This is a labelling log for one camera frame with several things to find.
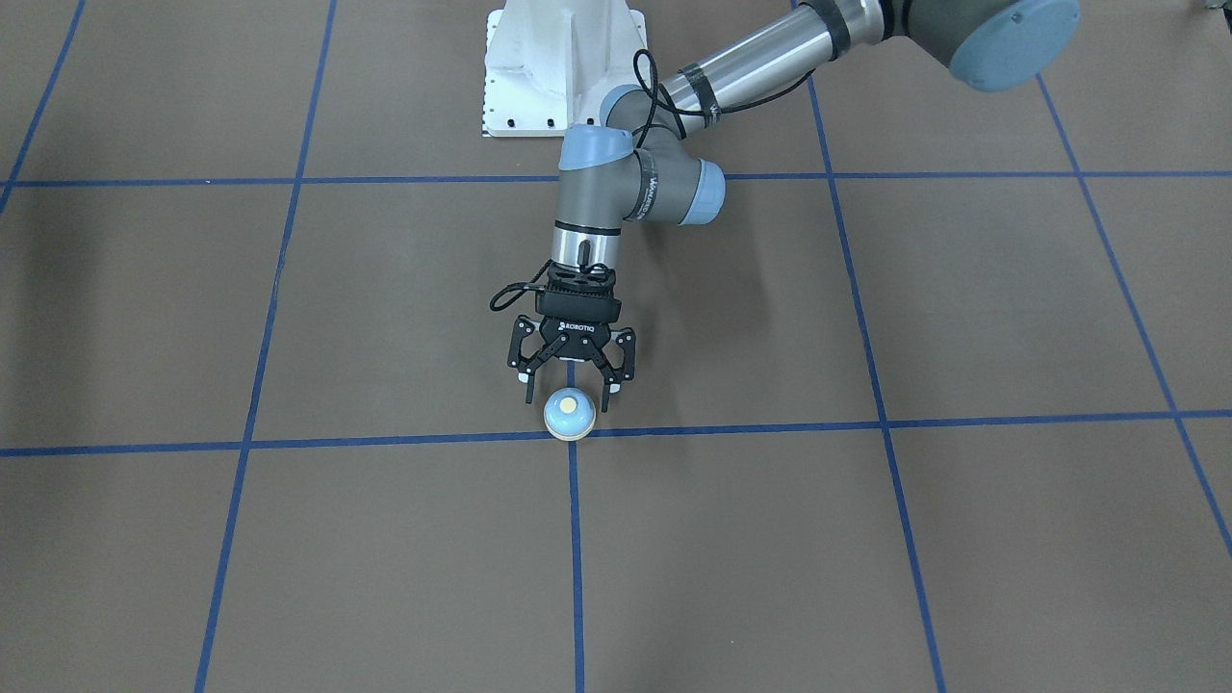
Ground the light blue call bell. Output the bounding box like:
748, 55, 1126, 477
543, 387, 598, 441

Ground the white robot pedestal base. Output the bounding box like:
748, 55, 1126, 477
480, 1, 648, 138

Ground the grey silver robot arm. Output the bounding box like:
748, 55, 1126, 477
508, 1, 1080, 404

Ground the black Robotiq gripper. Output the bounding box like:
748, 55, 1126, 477
508, 265, 637, 413

